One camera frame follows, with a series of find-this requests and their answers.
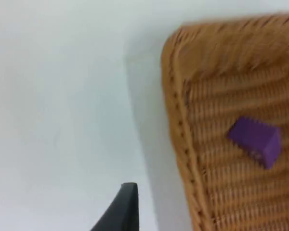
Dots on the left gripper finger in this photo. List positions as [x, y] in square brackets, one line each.
[125, 211]

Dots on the purple triangular block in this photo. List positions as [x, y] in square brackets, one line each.
[255, 142]

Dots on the pale brown wicker basket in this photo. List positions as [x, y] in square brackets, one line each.
[231, 91]

